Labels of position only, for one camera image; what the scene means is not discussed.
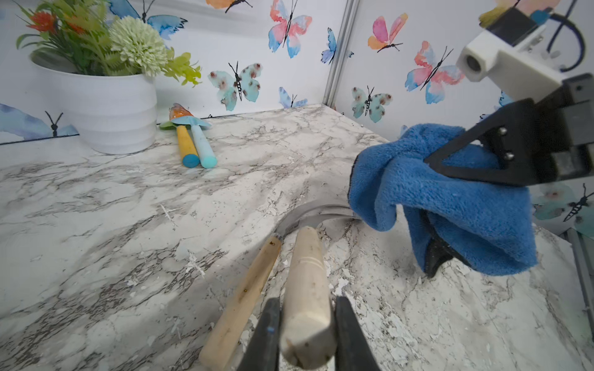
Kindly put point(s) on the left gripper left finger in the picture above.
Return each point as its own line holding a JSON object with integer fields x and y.
{"x": 262, "y": 353}

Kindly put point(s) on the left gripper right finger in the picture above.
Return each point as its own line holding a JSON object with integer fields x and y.
{"x": 353, "y": 352}

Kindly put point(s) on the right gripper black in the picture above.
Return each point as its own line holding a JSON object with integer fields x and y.
{"x": 504, "y": 148}

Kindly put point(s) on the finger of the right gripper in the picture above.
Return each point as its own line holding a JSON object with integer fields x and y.
{"x": 438, "y": 251}

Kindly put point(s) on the sickle wooden handle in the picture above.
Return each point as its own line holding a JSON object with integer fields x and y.
{"x": 308, "y": 337}
{"x": 224, "y": 338}

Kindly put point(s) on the blue microfiber rag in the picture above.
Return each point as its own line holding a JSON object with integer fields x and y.
{"x": 489, "y": 225}

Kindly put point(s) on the teal garden trowel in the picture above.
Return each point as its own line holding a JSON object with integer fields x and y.
{"x": 204, "y": 150}

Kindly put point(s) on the white pot with plant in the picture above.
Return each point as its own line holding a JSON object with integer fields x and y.
{"x": 100, "y": 60}

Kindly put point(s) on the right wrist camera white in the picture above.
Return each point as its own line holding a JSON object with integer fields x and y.
{"x": 503, "y": 54}

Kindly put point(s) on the yellow handled garden tool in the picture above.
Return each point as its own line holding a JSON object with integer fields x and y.
{"x": 187, "y": 150}

